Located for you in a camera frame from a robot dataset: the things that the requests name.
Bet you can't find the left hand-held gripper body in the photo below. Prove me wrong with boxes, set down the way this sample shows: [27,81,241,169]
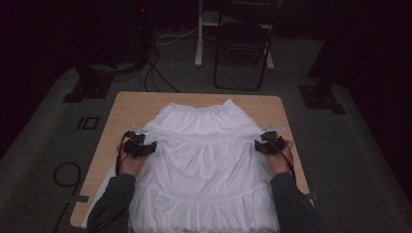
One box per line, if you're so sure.
[121,125,149,159]

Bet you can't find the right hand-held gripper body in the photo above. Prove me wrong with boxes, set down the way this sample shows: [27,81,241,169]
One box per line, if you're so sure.
[259,124,289,155]

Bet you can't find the white skirt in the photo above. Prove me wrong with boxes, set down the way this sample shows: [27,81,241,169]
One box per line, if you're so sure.
[81,98,282,233]

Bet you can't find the person's right hand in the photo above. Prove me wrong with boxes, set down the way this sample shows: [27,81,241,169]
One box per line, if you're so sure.
[264,139,295,177]

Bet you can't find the person's left hand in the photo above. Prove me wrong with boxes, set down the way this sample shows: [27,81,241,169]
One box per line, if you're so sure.
[116,145,148,178]

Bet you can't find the black stand base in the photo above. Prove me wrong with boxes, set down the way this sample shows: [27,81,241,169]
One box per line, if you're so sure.
[297,83,347,116]
[62,63,115,104]

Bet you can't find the black folding chair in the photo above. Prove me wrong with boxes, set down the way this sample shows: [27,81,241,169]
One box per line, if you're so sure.
[213,0,276,92]

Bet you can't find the black tower with red light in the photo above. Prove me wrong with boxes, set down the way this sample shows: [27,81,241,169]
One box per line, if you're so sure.
[120,0,154,67]

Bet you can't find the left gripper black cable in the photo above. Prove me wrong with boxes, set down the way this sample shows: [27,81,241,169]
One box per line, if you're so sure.
[90,130,132,233]

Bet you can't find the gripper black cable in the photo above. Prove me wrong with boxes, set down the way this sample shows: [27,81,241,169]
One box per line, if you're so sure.
[90,130,132,233]
[266,134,297,182]

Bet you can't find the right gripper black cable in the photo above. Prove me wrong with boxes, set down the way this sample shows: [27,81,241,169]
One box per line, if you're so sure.
[266,134,297,182]

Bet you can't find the black floor cables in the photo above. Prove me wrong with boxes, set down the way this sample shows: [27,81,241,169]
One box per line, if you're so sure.
[137,48,181,94]

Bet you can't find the looped black floor cable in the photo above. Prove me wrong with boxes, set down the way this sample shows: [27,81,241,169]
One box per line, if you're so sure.
[52,161,83,233]

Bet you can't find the white desk frame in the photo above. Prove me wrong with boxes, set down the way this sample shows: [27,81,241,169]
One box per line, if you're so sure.
[194,0,276,71]

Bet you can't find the white floor cable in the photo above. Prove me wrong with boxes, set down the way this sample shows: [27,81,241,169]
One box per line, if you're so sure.
[154,26,200,47]

